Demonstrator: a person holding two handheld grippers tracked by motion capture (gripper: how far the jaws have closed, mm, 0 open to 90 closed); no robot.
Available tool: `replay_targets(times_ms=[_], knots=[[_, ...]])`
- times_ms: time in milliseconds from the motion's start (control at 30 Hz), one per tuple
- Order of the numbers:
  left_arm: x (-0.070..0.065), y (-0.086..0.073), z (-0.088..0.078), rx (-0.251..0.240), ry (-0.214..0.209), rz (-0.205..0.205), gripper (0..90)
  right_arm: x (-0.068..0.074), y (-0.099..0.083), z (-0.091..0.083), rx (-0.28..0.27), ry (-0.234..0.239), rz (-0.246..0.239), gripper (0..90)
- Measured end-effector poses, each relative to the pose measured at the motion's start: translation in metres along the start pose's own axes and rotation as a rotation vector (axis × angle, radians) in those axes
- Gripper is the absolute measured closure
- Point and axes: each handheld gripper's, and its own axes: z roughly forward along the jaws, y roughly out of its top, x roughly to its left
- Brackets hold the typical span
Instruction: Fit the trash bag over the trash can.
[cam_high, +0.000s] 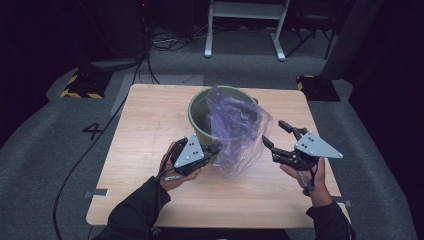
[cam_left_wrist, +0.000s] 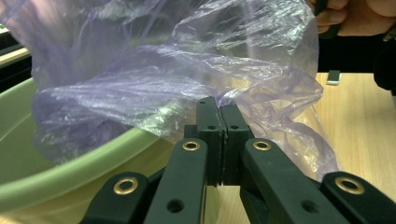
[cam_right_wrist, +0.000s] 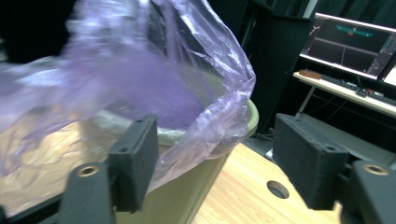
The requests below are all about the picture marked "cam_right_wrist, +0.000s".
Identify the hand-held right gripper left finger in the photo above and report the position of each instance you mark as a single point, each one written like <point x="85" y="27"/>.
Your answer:
<point x="135" y="161"/>

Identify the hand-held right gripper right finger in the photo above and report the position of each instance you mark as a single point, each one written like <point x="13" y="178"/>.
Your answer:
<point x="308" y="161"/>

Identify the light green bin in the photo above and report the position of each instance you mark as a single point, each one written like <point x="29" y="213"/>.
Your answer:
<point x="186" y="193"/>

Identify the purple plastic bag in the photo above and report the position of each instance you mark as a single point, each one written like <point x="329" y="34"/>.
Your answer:
<point x="140" y="77"/>

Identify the white desk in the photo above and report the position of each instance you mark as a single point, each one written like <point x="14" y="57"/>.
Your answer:
<point x="342" y="90"/>

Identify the brown block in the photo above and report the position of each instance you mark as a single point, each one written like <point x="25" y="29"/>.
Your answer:
<point x="309" y="74"/>

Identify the black keyboard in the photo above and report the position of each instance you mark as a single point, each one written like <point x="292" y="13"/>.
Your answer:
<point x="373" y="91"/>

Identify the black cabinet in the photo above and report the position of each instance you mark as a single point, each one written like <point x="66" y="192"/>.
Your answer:
<point x="277" y="62"/>

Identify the computer monitor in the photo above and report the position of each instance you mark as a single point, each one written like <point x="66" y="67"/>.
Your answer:
<point x="348" y="43"/>

